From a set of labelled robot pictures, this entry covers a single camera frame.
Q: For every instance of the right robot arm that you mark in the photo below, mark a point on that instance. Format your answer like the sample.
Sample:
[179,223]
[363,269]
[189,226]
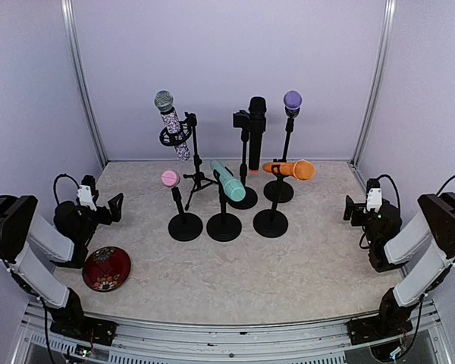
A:
[392,245]

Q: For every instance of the right aluminium frame post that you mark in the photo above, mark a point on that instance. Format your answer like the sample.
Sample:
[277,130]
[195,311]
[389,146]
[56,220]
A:
[377,80]

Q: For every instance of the front aluminium rail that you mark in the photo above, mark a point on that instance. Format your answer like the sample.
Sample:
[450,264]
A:
[144,341]

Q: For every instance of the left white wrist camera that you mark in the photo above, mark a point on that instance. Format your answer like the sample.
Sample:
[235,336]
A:
[85,197]

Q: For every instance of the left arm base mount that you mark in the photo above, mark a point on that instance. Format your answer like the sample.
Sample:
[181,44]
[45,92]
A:
[92,330]

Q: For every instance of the black stand of purple microphone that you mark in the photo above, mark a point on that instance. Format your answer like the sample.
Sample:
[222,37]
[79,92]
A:
[286,191]

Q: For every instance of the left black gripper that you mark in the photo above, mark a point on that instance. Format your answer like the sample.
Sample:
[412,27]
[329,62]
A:
[115,211]

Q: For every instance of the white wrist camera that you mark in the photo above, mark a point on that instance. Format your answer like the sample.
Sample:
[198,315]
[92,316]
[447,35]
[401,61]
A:
[374,199]
[85,197]

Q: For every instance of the black tripod stand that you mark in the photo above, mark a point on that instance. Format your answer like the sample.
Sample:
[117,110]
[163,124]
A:
[200,181]

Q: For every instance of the black microphone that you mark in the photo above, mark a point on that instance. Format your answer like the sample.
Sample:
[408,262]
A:
[257,126]

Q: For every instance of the left aluminium frame post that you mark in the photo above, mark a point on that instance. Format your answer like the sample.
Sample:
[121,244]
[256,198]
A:
[67,10]

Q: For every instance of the red floral plate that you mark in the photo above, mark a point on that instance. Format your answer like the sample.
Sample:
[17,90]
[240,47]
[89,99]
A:
[106,269]

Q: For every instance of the purple-head microphone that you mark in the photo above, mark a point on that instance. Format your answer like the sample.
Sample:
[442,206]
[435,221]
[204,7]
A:
[292,102]

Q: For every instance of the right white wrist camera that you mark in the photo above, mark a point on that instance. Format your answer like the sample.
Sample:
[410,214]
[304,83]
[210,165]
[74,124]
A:
[374,199]

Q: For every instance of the black stand of teal microphone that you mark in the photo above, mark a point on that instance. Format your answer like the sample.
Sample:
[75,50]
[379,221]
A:
[223,227]

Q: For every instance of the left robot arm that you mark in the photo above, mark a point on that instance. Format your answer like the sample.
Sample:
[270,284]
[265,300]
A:
[23,231]

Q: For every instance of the glitter silver-head microphone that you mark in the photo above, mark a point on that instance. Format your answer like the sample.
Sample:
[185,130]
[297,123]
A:
[173,133]

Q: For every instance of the orange microphone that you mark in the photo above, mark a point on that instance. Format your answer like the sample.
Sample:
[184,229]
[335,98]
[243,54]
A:
[300,170]

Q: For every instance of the black stand of pink microphone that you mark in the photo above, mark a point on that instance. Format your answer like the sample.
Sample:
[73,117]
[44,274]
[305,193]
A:
[184,226]

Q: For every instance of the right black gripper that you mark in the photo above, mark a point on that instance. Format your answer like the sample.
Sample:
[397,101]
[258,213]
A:
[349,206]

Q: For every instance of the aluminium frame post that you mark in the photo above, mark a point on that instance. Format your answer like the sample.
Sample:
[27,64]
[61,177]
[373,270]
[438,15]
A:
[377,80]
[67,10]

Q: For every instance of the pink microphone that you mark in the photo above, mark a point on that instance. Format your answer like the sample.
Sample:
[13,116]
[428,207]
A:
[170,179]

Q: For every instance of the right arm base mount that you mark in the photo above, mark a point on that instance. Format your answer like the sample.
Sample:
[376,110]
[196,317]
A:
[365,330]

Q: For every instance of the teal microphone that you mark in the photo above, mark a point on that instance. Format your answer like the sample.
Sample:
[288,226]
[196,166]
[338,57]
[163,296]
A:
[232,187]

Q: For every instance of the black stand of orange microphone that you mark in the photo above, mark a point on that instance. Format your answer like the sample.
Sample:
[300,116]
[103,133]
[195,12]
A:
[272,223]

